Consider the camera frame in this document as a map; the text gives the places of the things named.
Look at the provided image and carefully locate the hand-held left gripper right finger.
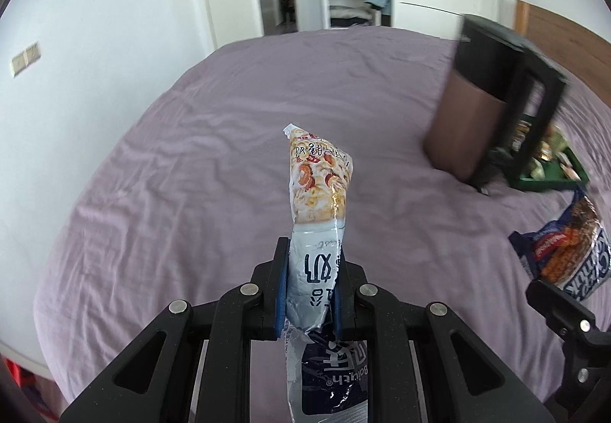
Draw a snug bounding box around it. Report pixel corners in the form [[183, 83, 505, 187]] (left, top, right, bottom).
[[333, 251, 557, 423]]

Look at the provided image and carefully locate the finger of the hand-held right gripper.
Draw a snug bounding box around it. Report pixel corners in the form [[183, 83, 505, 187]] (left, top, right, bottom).
[[525, 282, 611, 423]]

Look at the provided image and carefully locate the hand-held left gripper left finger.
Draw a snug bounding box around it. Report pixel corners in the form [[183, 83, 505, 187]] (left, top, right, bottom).
[[60, 237, 291, 423]]

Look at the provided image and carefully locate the blue orange snack packet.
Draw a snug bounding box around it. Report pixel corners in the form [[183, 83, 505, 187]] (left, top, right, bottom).
[[508, 186, 611, 303]]

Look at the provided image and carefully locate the white blue nut packet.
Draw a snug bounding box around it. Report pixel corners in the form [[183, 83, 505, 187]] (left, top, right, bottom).
[[281, 124, 369, 423]]

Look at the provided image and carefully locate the green tray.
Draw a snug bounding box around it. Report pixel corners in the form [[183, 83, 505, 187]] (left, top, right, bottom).
[[494, 115, 591, 193]]

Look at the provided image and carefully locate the purple bed sheet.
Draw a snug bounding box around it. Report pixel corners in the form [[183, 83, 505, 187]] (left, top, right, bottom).
[[32, 26, 611, 423]]

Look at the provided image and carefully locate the red white small snack packet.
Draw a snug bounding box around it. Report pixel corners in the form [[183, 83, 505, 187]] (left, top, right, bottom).
[[559, 152, 580, 178]]

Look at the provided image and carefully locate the green yellow red snack packet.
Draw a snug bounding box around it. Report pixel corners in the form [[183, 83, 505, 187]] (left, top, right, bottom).
[[537, 124, 572, 162]]

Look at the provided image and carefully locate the brown and black stool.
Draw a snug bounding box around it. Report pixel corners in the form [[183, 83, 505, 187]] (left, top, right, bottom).
[[422, 14, 570, 195]]

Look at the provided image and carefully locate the red orange object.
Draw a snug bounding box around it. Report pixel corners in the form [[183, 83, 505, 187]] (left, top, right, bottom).
[[0, 355, 31, 407]]

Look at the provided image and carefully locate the wooden headboard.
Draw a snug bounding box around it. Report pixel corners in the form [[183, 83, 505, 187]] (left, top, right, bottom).
[[514, 0, 611, 87]]

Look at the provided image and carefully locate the beige wall switch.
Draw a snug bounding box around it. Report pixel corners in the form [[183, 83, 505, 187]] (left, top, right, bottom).
[[10, 42, 43, 78]]

